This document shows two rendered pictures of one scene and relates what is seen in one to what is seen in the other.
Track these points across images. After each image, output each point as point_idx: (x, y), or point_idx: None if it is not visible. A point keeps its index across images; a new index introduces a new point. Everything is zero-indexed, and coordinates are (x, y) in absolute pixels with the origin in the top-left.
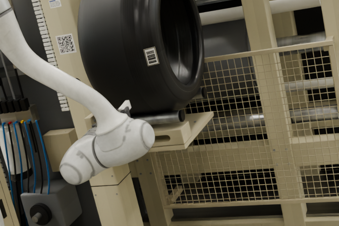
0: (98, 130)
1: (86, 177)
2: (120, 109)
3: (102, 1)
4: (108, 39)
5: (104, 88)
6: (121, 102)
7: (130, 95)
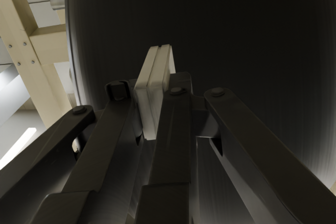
0: None
1: None
2: (154, 138)
3: None
4: (227, 214)
5: (294, 75)
6: None
7: (192, 33)
